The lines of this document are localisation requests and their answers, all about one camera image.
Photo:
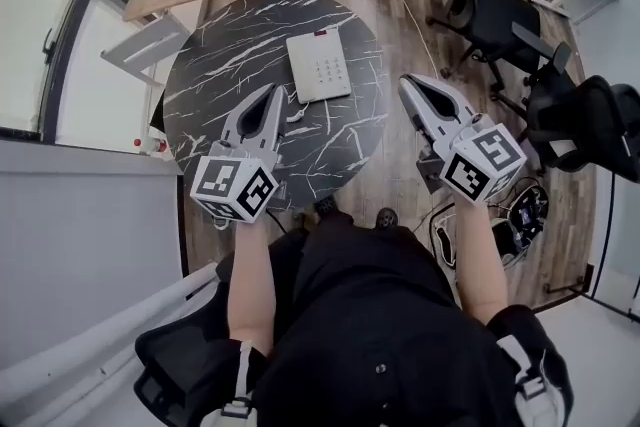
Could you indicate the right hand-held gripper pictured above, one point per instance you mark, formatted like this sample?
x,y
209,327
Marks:
x,y
482,162

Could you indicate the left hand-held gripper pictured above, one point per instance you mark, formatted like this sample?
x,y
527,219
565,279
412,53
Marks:
x,y
232,187

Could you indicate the white telephone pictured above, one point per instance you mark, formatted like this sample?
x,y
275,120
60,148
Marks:
x,y
312,60

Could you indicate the person's left forearm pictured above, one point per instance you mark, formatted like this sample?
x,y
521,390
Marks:
x,y
252,275

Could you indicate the person's right forearm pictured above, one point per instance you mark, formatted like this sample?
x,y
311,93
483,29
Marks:
x,y
480,260

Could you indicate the person's black shoe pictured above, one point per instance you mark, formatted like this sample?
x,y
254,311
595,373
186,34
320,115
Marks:
x,y
386,217
325,205

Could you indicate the black and white floor object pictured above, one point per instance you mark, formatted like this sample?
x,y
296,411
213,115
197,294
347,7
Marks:
x,y
444,235

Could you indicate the black mesh office chair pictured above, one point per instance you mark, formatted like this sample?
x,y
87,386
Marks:
x,y
590,125

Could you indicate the person's black clothing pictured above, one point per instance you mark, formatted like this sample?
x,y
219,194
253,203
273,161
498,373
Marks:
x,y
380,325

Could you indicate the person's black mesh chair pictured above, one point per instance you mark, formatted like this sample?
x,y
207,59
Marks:
x,y
175,365

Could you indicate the grey metal table frame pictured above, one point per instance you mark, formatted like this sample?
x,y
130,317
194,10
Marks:
x,y
142,47

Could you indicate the white metal rail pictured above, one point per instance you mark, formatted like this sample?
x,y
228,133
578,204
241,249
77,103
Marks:
x,y
90,345

